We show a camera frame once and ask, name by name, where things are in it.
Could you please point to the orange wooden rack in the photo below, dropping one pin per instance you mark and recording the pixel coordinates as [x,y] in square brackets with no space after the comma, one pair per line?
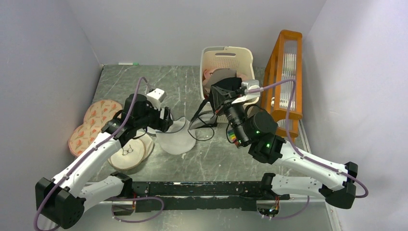
[284,102]

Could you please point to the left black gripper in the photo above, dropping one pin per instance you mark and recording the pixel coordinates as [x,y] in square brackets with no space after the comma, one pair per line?
[162,124]

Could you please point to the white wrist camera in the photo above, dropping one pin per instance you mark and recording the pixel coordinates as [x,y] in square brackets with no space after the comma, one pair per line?
[249,92]
[156,97]

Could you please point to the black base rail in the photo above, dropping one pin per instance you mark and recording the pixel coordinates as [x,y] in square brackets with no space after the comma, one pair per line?
[166,195]

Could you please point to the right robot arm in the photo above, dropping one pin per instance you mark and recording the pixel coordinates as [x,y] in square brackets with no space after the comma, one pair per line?
[321,178]

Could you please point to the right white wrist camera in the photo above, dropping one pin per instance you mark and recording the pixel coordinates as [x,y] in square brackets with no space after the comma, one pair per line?
[249,92]

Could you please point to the pack of coloured markers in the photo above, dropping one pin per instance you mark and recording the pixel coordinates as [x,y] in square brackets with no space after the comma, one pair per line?
[232,138]

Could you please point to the floral pink oven mitt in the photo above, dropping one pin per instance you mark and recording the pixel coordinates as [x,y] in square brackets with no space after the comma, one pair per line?
[95,118]

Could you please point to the pink cloth in basket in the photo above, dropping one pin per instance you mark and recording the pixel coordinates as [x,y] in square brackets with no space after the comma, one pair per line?
[207,75]

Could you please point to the black bra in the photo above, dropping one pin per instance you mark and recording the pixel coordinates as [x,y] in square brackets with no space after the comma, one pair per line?
[226,85]

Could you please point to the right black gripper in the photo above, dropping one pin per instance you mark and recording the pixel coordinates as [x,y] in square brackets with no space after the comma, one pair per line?
[228,102]

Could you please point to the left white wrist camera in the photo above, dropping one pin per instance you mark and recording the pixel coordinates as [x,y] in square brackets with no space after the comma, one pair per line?
[156,97]

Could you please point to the grey brown cloth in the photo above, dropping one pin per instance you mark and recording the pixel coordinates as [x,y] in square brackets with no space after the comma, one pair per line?
[220,75]

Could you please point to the cream plastic laundry basket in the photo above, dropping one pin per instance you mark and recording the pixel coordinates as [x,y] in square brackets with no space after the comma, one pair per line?
[234,58]

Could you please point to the beige round fabric pad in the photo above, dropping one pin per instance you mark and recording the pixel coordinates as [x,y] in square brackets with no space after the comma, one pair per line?
[132,154]

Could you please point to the white mesh laundry bag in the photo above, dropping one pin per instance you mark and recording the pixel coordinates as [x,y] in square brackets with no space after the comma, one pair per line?
[177,140]

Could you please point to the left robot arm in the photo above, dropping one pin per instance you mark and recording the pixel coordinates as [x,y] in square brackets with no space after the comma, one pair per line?
[64,199]

